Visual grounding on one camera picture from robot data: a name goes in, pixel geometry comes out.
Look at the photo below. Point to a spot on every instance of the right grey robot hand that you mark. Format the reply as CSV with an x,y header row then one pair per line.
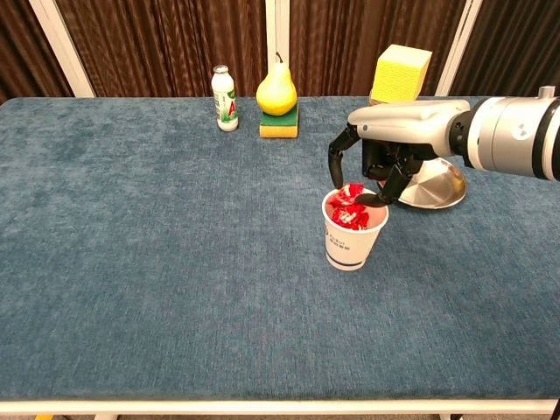
x,y
407,127

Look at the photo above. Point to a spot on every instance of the yellow foam block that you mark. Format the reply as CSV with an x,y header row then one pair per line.
x,y
400,74

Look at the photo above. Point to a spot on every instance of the green yellow scouring sponge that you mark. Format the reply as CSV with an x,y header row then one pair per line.
x,y
280,127

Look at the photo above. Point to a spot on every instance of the blue table mat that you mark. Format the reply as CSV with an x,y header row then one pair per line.
x,y
175,262

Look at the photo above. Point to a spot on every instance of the brown pleated partition panel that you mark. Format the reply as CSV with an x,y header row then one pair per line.
x,y
350,39
26,52
516,48
175,48

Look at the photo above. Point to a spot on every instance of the red candy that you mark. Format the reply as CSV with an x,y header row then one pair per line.
x,y
359,221
350,191
343,215

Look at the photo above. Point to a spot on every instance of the white table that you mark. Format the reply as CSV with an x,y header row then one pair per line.
x,y
262,407

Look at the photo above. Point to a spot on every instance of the small white drink bottle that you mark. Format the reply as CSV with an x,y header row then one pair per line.
x,y
225,105

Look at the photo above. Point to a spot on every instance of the yellow pear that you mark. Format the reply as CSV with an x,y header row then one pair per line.
x,y
275,94

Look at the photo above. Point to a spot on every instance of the white partition post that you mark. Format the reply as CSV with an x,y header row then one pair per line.
x,y
61,48
459,48
277,26

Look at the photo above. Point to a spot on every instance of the white paper cup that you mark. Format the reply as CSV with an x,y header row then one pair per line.
x,y
350,249

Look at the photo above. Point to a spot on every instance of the round steel plate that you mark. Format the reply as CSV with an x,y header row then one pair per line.
x,y
437,192

